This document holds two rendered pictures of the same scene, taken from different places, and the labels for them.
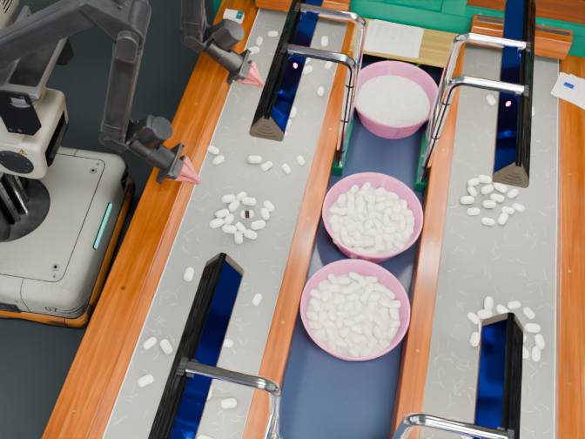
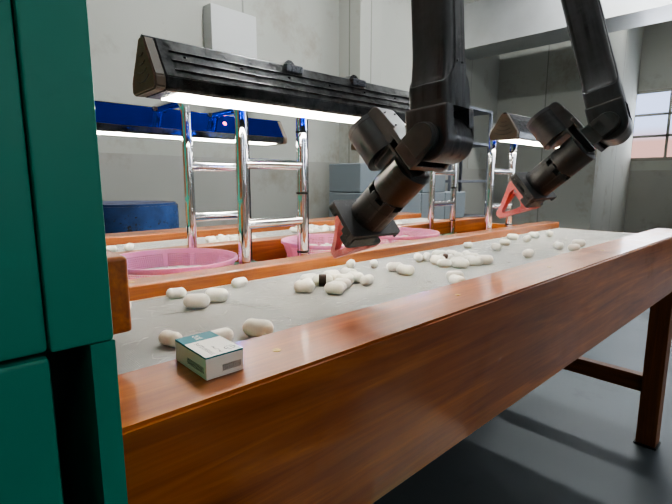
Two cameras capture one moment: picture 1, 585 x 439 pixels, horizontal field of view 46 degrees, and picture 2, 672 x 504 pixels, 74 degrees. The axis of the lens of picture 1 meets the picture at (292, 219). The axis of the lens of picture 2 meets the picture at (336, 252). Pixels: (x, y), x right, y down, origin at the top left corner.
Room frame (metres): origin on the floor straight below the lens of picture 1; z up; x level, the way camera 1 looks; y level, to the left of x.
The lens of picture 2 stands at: (1.95, 0.54, 0.92)
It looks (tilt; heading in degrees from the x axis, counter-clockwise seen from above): 9 degrees down; 218
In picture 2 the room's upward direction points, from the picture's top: straight up
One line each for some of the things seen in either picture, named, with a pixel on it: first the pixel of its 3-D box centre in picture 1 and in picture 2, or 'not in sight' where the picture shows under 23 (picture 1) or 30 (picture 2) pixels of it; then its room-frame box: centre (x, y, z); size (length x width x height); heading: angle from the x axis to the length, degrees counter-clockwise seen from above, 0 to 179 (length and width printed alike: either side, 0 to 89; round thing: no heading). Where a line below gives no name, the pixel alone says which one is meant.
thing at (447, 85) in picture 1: (468, 119); (203, 191); (1.23, -0.45, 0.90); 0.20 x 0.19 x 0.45; 170
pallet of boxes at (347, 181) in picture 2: not in sight; (398, 225); (-1.53, -1.44, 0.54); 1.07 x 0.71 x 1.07; 174
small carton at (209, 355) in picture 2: (233, 16); (208, 353); (1.72, 0.22, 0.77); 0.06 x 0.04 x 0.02; 80
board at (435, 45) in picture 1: (404, 42); not in sight; (1.65, -0.32, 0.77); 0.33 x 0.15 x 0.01; 80
